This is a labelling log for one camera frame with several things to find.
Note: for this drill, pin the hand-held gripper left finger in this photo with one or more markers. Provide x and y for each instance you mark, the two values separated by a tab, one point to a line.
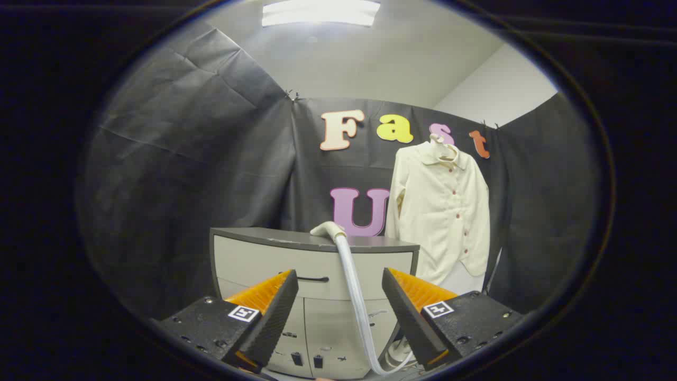
272	317

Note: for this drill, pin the white clothes hanger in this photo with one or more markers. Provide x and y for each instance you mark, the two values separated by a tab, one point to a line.
440	148

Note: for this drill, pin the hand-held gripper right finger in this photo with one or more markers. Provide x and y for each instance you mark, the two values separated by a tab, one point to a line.
410	317

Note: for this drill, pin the grey and white cabinet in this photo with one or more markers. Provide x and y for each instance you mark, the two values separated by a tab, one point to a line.
254	259

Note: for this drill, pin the black backdrop cloth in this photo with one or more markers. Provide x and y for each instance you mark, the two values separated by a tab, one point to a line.
185	185

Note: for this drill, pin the thin metal stand pole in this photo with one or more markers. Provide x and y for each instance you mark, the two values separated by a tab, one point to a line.
493	270

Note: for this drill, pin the cream button-up shirt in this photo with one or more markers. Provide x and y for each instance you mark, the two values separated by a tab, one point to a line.
439	211

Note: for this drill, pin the ceiling light panel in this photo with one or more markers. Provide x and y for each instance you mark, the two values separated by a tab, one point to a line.
320	11

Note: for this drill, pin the white hanging board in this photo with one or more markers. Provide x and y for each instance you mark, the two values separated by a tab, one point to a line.
460	280

